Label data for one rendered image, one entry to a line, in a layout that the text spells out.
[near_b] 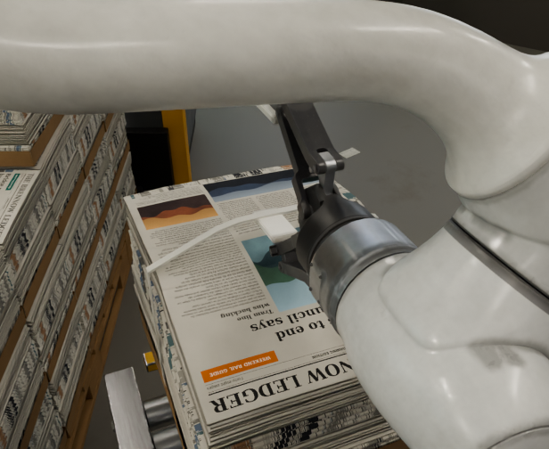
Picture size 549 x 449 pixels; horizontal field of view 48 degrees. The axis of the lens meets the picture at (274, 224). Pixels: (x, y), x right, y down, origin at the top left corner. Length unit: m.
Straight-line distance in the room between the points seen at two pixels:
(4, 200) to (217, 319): 0.96
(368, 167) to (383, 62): 2.79
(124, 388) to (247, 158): 2.21
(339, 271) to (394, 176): 2.61
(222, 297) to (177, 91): 0.37
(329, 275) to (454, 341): 0.13
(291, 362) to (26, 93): 0.38
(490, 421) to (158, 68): 0.25
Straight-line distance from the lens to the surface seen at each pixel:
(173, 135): 2.78
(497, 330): 0.38
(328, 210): 0.51
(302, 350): 0.62
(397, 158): 3.22
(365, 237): 0.47
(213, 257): 0.71
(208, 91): 0.32
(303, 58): 0.32
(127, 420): 1.04
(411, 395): 0.38
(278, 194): 0.83
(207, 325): 0.63
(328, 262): 0.47
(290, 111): 0.55
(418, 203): 2.90
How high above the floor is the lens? 1.63
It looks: 37 degrees down
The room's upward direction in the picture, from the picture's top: straight up
